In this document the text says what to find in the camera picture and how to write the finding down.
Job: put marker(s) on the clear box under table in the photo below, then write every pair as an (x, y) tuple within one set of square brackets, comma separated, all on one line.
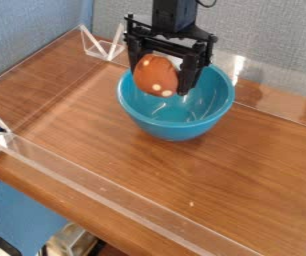
[(72, 241)]

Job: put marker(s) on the blue plastic bowl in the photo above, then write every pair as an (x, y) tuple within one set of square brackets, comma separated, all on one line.
[(182, 117)]

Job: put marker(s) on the clear acrylic corner bracket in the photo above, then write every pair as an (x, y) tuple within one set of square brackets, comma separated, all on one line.
[(101, 49)]

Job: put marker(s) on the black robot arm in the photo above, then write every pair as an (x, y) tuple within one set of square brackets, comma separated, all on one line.
[(175, 14)]

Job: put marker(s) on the clear acrylic barrier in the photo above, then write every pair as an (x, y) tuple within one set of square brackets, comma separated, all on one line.
[(267, 88), (171, 225)]

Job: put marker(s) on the clear acrylic front barrier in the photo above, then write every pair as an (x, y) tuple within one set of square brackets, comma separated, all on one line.
[(171, 225)]

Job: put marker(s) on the clear acrylic back barrier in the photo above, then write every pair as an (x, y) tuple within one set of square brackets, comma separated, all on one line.
[(267, 88)]

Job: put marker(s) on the brown spotted toy mushroom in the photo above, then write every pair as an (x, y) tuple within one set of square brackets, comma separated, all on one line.
[(155, 76)]

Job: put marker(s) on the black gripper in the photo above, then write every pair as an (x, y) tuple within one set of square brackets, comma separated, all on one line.
[(144, 38)]

